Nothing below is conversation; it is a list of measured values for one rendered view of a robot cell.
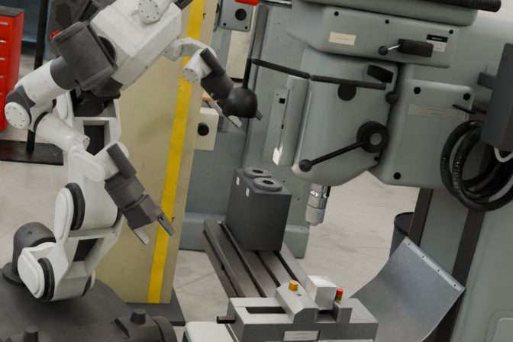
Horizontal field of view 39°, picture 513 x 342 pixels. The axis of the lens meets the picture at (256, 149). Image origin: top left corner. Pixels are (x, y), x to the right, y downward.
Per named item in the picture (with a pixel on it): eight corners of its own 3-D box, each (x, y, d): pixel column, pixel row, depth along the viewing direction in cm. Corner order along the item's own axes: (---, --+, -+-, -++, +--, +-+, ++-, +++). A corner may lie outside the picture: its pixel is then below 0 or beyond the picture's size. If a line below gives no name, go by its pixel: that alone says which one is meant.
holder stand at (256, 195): (244, 250, 221) (256, 188, 216) (224, 221, 241) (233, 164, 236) (281, 251, 226) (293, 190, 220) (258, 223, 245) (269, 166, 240)
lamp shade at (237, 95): (217, 111, 165) (222, 83, 163) (237, 108, 171) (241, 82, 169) (243, 119, 161) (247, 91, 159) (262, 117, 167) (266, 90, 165)
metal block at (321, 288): (312, 310, 172) (317, 287, 171) (302, 298, 178) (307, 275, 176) (332, 310, 174) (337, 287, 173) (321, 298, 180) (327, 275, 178)
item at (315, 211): (318, 217, 185) (323, 195, 184) (325, 224, 181) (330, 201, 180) (301, 216, 184) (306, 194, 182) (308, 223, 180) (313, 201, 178)
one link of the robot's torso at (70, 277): (21, 277, 244) (57, 176, 217) (78, 270, 256) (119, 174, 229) (33, 315, 235) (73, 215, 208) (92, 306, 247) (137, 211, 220)
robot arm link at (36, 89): (-10, 97, 195) (38, 68, 182) (22, 77, 205) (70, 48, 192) (15, 133, 198) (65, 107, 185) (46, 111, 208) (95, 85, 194)
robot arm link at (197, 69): (198, 98, 235) (175, 72, 231) (214, 77, 241) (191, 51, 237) (220, 88, 227) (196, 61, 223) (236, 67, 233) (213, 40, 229)
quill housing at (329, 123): (301, 190, 167) (329, 52, 159) (275, 162, 186) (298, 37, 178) (376, 196, 173) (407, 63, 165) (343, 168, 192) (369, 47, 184)
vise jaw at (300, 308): (292, 323, 168) (295, 308, 167) (274, 297, 179) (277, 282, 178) (316, 323, 170) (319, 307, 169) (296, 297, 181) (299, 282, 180)
